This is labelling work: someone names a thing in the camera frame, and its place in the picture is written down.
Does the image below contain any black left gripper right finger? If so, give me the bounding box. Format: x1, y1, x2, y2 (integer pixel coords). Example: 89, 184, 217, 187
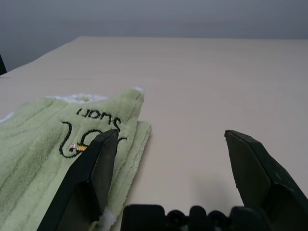
224, 129, 308, 231

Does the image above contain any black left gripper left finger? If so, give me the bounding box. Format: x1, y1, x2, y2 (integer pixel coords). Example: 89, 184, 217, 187
36, 128, 119, 231

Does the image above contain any green folded towel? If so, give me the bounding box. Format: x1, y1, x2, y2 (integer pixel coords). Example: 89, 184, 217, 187
0, 86, 153, 231

